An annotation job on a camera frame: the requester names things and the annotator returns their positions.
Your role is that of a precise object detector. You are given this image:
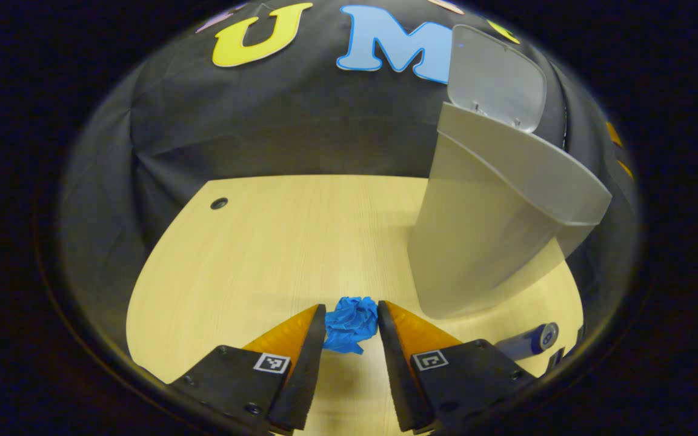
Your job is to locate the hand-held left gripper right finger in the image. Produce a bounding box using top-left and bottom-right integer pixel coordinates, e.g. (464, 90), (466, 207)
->
(377, 299), (538, 434)

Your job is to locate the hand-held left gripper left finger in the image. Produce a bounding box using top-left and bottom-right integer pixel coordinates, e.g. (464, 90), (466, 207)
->
(167, 303), (328, 434)

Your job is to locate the blue paper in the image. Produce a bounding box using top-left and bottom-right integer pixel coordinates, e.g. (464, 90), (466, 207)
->
(324, 296), (380, 355)

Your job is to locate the blue and silver pop can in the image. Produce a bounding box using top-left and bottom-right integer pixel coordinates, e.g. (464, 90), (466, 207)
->
(494, 322), (560, 362)

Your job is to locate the white desktop garbage bin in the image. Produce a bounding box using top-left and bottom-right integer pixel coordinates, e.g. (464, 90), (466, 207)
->
(408, 24), (613, 320)

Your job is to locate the black backdrop cloth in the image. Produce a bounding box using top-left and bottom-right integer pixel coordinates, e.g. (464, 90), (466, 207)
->
(61, 0), (637, 303)

